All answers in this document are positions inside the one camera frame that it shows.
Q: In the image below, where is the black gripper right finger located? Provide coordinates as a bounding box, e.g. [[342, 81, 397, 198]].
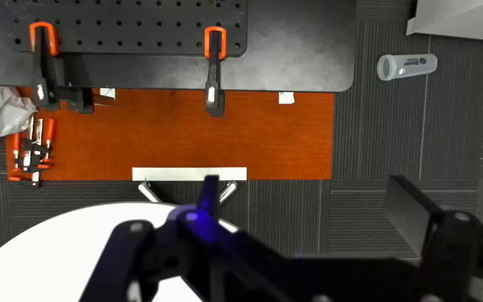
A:
[[384, 175, 483, 302]]

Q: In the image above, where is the white flat panel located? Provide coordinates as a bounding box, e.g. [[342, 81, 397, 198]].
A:
[[404, 0, 483, 46]]

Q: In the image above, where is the white metal bar stand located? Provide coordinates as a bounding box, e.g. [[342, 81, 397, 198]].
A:
[[131, 165, 250, 205]]

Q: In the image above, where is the black perforated pegboard plate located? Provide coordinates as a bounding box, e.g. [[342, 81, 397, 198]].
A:
[[5, 0, 250, 59]]

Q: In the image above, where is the orange black bar clamp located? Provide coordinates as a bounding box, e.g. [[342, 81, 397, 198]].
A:
[[27, 21, 95, 116], [201, 26, 230, 120]]

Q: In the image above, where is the clear plastic cylinder tube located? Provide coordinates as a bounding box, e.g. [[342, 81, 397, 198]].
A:
[[376, 52, 439, 84]]

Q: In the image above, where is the dark grey table board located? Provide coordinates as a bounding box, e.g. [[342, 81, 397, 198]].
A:
[[0, 0, 359, 96]]

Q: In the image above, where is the orange rectangular mat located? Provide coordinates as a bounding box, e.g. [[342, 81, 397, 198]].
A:
[[5, 88, 337, 185]]

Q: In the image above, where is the small white tape piece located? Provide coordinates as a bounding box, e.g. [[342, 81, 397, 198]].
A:
[[277, 91, 297, 108], [97, 88, 117, 103]]

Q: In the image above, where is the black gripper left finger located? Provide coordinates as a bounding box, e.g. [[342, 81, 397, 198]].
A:
[[79, 175, 288, 302]]

